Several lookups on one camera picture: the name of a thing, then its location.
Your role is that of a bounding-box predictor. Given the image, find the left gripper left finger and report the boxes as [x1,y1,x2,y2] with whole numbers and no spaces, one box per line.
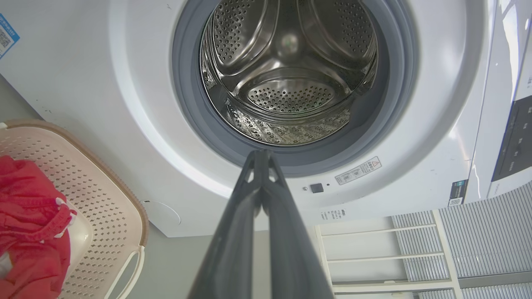
[188,150,266,299]

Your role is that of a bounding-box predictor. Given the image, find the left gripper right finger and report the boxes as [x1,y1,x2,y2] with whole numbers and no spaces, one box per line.
[260,150,335,299]

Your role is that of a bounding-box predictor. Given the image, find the red garment with white label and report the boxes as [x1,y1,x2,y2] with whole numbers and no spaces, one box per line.
[0,156,78,250]

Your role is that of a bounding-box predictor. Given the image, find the beige perforated laundry basket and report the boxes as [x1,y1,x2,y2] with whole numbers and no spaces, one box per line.
[0,120,149,299]

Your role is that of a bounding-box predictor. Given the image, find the white front-load washing machine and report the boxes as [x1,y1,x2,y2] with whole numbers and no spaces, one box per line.
[0,0,532,238]

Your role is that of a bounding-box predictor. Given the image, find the round white filter cover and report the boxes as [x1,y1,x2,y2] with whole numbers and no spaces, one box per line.
[141,201,182,227]

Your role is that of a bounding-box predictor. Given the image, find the grey warning sticker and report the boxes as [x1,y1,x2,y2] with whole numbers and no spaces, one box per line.
[335,156,382,186]

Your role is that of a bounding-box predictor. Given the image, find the grey rubber door seal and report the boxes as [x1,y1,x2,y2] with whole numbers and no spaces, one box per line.
[172,0,418,178]

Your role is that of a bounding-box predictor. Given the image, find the perforated steel washer drum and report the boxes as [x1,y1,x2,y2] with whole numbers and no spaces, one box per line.
[200,0,379,147]

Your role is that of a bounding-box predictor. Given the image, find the white shelf rack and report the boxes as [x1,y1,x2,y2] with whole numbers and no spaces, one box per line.
[314,210,464,299]

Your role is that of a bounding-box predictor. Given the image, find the dark energy label sticker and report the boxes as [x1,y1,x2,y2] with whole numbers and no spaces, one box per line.
[448,179,468,207]

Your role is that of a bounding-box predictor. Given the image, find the black washer control panel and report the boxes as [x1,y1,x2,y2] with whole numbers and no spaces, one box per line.
[491,96,532,182]

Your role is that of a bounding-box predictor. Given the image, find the blue QR code sticker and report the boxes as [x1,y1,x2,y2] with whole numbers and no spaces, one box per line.
[0,13,20,59]

